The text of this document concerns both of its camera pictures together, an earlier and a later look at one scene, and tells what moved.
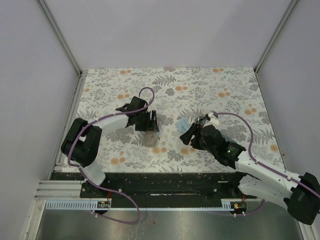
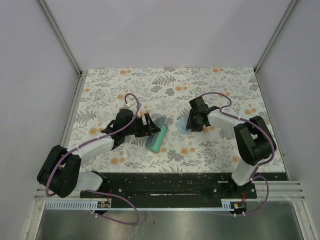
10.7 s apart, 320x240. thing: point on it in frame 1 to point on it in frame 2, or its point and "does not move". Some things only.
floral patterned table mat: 182,97 does not move
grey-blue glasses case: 228,138 to 154,140
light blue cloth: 183,125 does not move
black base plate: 173,189 does not move
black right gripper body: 198,141 to 193,123
